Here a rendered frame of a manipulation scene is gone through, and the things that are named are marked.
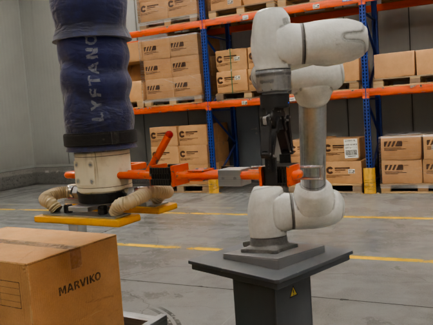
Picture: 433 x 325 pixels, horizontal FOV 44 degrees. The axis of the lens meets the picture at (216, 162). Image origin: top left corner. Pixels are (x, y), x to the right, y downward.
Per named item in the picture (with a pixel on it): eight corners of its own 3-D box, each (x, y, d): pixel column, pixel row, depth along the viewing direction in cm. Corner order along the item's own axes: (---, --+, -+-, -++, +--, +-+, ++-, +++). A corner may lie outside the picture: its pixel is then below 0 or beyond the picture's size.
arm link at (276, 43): (252, 69, 132) (306, 66, 131) (248, 5, 131) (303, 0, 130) (252, 73, 143) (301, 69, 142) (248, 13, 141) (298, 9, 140)
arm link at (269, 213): (249, 234, 235) (245, 184, 235) (291, 231, 234) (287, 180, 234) (249, 240, 219) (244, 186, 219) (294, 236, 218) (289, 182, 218)
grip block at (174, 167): (148, 186, 154) (146, 166, 154) (167, 182, 163) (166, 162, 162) (172, 187, 150) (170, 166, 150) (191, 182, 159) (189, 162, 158)
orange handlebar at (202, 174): (38, 180, 180) (37, 170, 180) (100, 169, 206) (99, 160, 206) (298, 183, 133) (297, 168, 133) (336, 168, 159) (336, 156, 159)
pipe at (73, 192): (37, 209, 168) (36, 191, 167) (94, 196, 189) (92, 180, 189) (122, 213, 150) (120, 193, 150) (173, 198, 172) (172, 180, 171)
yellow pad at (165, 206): (78, 210, 183) (76, 196, 182) (98, 205, 191) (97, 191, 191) (159, 214, 165) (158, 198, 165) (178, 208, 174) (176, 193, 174)
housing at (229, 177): (217, 186, 145) (216, 169, 144) (229, 182, 150) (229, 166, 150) (240, 186, 141) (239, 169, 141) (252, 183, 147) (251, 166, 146)
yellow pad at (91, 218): (33, 222, 166) (32, 206, 166) (58, 216, 175) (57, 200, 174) (118, 227, 149) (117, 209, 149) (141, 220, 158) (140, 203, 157)
